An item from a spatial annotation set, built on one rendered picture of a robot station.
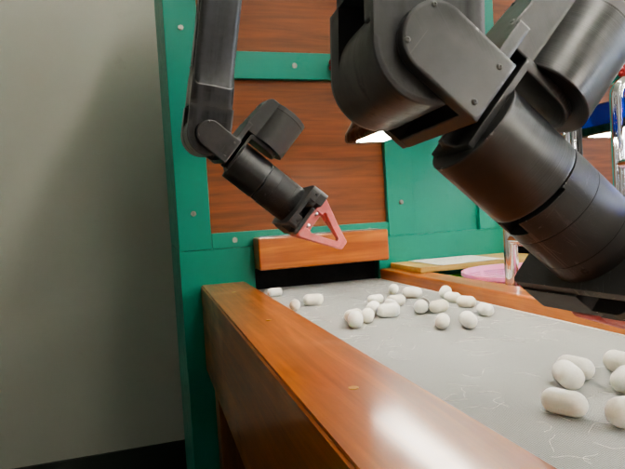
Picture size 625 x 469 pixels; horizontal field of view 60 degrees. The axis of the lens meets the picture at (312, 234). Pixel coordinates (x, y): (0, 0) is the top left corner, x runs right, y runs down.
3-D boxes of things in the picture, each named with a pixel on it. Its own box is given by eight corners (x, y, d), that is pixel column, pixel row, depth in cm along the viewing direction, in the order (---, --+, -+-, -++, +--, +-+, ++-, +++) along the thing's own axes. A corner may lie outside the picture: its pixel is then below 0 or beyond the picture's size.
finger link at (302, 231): (345, 227, 85) (299, 190, 83) (363, 227, 78) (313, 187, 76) (321, 261, 84) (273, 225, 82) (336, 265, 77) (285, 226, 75)
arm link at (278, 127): (182, 139, 77) (191, 135, 69) (231, 77, 78) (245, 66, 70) (247, 191, 81) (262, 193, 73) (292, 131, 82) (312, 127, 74)
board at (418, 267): (420, 273, 114) (419, 267, 114) (390, 267, 129) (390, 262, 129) (550, 260, 124) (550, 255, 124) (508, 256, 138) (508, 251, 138)
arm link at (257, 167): (213, 172, 77) (218, 169, 72) (242, 134, 78) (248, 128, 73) (252, 201, 79) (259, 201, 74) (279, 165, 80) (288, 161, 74)
